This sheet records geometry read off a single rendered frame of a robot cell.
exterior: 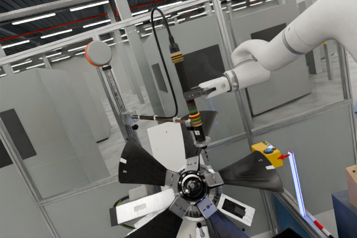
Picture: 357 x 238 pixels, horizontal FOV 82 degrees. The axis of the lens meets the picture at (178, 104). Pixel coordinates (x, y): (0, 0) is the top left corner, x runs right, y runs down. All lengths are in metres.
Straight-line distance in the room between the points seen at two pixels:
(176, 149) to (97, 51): 0.76
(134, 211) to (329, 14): 1.00
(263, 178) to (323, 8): 0.64
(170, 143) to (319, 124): 1.26
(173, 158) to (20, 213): 2.26
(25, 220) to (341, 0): 3.18
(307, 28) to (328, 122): 1.53
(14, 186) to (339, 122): 3.24
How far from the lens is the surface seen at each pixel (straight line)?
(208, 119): 0.97
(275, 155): 1.27
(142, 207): 1.08
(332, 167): 2.25
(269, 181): 0.94
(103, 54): 1.39
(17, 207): 3.11
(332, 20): 0.56
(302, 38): 0.60
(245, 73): 0.81
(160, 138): 1.24
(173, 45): 0.77
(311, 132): 1.99
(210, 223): 0.90
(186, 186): 0.88
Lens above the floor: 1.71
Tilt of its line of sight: 12 degrees down
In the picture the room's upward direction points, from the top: 18 degrees counter-clockwise
